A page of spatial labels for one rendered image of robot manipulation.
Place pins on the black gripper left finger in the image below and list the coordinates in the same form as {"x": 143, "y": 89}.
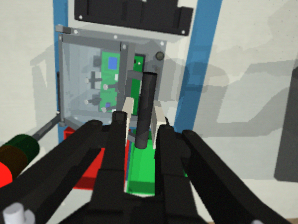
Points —
{"x": 35, "y": 195}

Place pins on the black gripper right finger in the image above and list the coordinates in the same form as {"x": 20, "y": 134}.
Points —
{"x": 226, "y": 197}

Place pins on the red open-top bin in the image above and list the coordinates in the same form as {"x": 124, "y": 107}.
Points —
{"x": 86, "y": 182}

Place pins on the green open-top bin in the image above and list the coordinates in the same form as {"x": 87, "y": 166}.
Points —
{"x": 141, "y": 176}

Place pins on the green circuit board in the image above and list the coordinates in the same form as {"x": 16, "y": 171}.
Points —
{"x": 136, "y": 84}

